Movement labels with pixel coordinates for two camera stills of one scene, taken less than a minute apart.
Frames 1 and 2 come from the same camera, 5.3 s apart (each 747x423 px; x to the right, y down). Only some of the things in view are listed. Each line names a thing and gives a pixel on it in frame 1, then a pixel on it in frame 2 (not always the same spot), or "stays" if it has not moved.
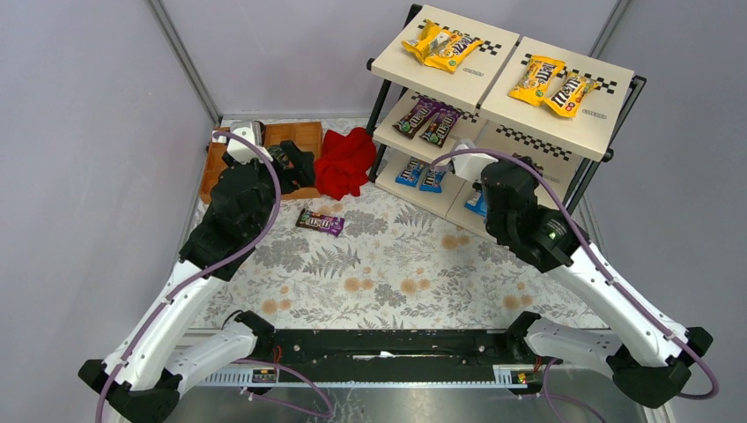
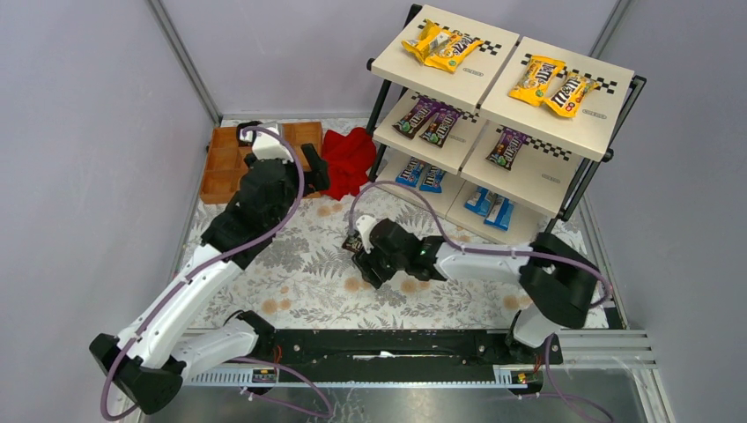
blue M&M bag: [477, 203] stays
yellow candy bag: [534, 82] stays
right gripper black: [487, 198] -> [366, 268]
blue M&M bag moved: [433, 181] stays
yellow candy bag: [568, 96] stays
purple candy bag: [321, 222] -> [356, 245]
